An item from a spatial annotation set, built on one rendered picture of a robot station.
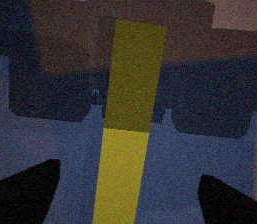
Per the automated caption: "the yellow bar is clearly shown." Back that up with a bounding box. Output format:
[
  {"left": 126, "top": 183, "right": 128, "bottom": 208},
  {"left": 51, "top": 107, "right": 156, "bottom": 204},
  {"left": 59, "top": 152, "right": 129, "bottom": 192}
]
[{"left": 93, "top": 18, "right": 167, "bottom": 224}]

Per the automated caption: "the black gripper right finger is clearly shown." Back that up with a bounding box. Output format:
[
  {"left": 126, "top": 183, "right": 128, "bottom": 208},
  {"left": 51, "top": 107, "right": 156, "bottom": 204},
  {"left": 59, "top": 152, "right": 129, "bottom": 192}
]
[{"left": 197, "top": 174, "right": 257, "bottom": 224}]

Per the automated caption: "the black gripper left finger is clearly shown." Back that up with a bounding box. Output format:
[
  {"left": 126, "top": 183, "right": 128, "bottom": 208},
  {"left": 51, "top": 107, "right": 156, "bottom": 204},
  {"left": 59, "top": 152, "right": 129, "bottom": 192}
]
[{"left": 0, "top": 159, "right": 61, "bottom": 224}]

